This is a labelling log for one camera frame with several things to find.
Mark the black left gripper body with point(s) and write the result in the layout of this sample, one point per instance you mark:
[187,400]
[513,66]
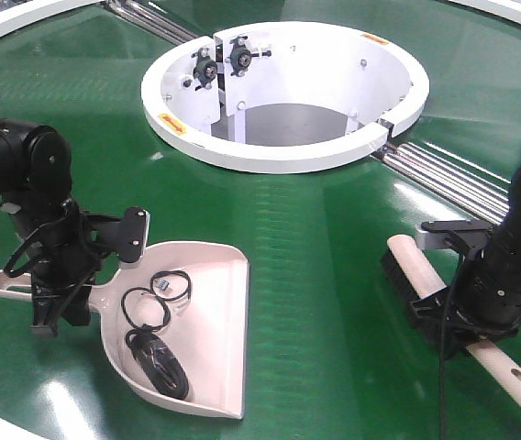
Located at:
[62,258]

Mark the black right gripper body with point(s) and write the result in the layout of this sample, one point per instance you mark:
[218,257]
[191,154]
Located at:
[487,294]

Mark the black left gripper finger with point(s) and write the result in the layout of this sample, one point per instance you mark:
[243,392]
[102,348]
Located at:
[46,313]
[76,312]

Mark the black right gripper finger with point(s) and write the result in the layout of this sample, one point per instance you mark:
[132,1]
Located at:
[436,308]

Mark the beige hand broom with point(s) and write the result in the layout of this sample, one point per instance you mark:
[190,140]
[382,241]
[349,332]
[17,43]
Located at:
[420,275]

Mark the beige plastic dustpan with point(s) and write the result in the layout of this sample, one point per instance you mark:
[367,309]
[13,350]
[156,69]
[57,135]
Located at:
[207,284]

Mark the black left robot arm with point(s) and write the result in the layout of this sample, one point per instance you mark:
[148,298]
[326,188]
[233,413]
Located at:
[35,163]

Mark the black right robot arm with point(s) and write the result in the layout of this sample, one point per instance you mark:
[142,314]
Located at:
[511,223]

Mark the white outer conveyor rim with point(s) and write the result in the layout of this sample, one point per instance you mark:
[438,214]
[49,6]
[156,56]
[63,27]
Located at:
[21,16]

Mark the chrome roller strip right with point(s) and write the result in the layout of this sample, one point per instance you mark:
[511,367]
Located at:
[472,188]

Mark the chrome roller strip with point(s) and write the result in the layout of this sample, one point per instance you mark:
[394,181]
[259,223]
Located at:
[472,188]
[150,18]

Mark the black bearing left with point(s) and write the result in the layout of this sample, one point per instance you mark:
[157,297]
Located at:
[205,70]

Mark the black bearing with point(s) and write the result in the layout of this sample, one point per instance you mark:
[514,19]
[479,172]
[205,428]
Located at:
[241,55]
[205,70]

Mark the chrome roller strip rear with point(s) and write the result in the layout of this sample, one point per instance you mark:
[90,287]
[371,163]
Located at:
[150,18]

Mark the black bearing right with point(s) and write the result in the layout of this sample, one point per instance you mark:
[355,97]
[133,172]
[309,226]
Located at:
[241,55]

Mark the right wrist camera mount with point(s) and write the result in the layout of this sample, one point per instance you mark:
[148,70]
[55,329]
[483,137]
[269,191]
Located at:
[467,237]

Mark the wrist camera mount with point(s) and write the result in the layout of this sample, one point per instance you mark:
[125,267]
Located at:
[125,236]
[467,237]

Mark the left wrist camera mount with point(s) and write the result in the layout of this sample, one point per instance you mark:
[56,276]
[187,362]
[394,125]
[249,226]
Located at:
[125,236]

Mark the white inner ring guard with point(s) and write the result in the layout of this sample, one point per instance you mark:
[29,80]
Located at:
[327,96]

